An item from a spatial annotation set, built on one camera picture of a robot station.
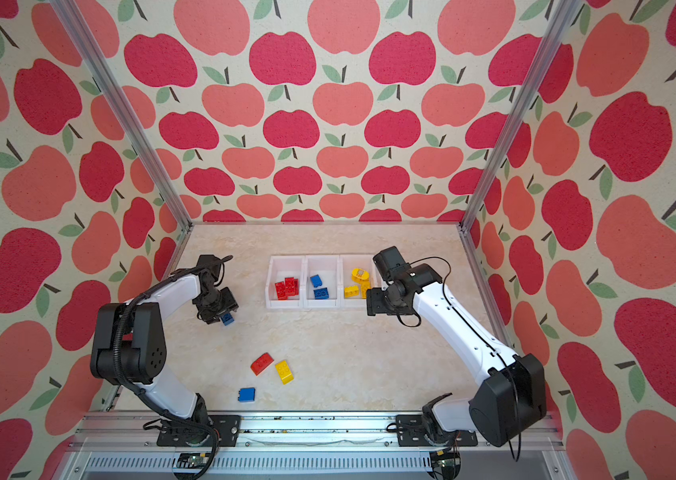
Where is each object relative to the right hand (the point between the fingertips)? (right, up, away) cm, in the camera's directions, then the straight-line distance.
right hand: (388, 305), depth 81 cm
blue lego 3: (-49, -7, +12) cm, 51 cm away
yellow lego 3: (-29, -20, +2) cm, 35 cm away
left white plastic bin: (-34, +9, +27) cm, 45 cm away
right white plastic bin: (-10, +11, +20) cm, 25 cm away
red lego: (-30, +3, +18) cm, 34 cm away
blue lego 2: (-20, 0, +18) cm, 26 cm away
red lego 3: (-36, -18, +3) cm, 40 cm away
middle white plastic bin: (-17, +9, +23) cm, 30 cm away
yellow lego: (-9, +1, +17) cm, 20 cm away
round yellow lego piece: (-6, +6, +20) cm, 22 cm away
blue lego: (-22, +4, +23) cm, 32 cm away
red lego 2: (-33, +2, +17) cm, 37 cm away
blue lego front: (-39, -25, 0) cm, 46 cm away
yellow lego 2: (-4, +3, +20) cm, 21 cm away
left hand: (-47, -5, +13) cm, 49 cm away
